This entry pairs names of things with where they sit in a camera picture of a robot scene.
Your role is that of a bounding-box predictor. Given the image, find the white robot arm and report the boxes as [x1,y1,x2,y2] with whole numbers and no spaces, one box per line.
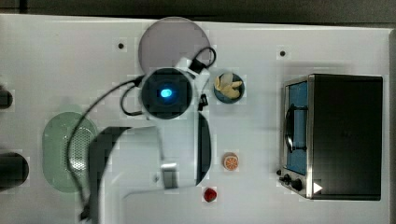
[89,58,211,224]

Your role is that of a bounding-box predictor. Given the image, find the black robot base lower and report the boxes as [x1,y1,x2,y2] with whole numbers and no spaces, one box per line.
[0,152,29,191]

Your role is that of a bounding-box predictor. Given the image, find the green oval strainer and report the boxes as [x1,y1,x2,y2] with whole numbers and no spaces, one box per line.
[42,112,97,193]

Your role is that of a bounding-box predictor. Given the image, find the blue bowl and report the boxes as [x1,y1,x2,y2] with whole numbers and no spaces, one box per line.
[214,74,245,104]

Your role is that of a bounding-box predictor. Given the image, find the yellow plush chips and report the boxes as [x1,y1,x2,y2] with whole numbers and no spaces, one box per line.
[215,73,243,99]

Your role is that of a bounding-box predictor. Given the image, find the plush orange slice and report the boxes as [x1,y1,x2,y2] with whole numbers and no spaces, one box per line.
[222,152,239,171]

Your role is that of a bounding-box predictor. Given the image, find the grey round plate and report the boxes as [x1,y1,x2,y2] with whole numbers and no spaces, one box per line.
[138,17,211,74]

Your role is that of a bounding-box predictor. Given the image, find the small red plush berry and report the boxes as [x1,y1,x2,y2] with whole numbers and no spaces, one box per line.
[204,188,217,203]

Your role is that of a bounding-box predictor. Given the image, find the black toaster oven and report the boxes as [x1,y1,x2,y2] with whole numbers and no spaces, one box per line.
[276,74,384,201]

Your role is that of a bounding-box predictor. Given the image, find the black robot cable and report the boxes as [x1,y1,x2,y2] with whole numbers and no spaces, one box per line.
[65,46,218,222]

